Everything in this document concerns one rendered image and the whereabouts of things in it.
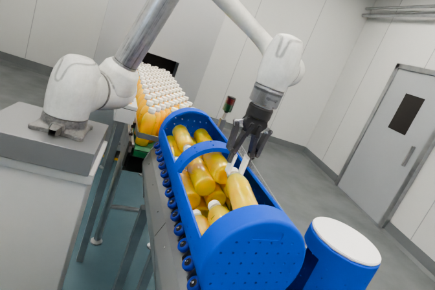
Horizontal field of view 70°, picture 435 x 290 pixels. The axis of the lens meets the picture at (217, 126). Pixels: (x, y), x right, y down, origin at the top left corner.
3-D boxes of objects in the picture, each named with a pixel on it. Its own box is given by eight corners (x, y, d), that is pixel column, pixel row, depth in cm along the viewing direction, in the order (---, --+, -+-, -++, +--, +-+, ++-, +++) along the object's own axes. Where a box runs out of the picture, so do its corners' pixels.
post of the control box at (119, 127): (76, 261, 196) (119, 116, 170) (76, 257, 199) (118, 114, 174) (82, 261, 197) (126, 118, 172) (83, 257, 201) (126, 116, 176)
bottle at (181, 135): (171, 126, 146) (178, 142, 129) (186, 123, 148) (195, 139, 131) (173, 140, 149) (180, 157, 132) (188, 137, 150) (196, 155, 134)
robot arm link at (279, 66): (283, 94, 85) (291, 93, 97) (307, 38, 81) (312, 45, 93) (248, 79, 88) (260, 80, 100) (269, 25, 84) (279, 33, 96)
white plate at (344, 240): (355, 224, 141) (353, 226, 141) (302, 210, 134) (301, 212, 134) (397, 270, 115) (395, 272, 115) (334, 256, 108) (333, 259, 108)
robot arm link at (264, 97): (289, 96, 89) (281, 114, 91) (275, 87, 97) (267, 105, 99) (263, 86, 86) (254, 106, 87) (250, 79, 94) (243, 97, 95)
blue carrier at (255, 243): (187, 314, 77) (218, 217, 68) (153, 156, 154) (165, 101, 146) (285, 308, 87) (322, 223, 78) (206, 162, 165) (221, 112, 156)
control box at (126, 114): (113, 120, 162) (118, 102, 160) (113, 108, 180) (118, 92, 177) (132, 125, 166) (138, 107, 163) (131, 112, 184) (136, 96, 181)
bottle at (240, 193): (262, 210, 81) (242, 164, 96) (236, 219, 81) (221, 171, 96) (265, 226, 85) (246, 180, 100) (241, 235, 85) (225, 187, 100)
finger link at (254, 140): (252, 121, 96) (257, 122, 97) (246, 154, 100) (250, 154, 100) (257, 125, 93) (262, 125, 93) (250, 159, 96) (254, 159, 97)
